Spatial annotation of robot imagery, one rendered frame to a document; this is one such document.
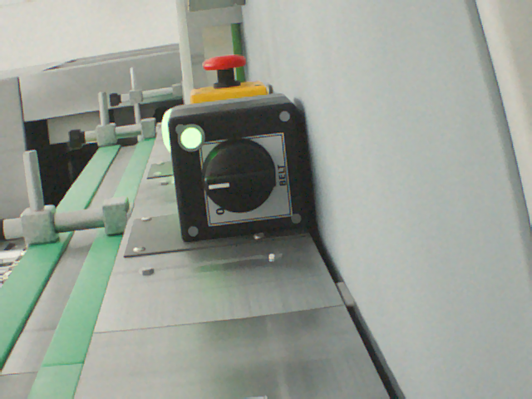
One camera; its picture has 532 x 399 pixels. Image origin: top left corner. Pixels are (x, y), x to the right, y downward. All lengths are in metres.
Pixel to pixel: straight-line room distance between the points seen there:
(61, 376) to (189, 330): 0.07
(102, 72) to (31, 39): 2.83
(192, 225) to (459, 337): 0.39
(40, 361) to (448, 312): 0.29
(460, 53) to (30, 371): 0.33
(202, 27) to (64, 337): 0.91
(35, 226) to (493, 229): 0.60
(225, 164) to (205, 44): 0.81
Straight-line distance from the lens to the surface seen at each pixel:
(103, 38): 4.98
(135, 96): 2.00
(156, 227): 0.69
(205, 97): 0.90
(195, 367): 0.41
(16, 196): 2.28
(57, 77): 2.23
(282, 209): 0.63
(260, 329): 0.45
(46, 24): 5.02
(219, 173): 0.60
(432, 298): 0.29
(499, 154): 0.20
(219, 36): 1.40
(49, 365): 0.50
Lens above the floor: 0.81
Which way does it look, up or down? 2 degrees down
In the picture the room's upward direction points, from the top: 97 degrees counter-clockwise
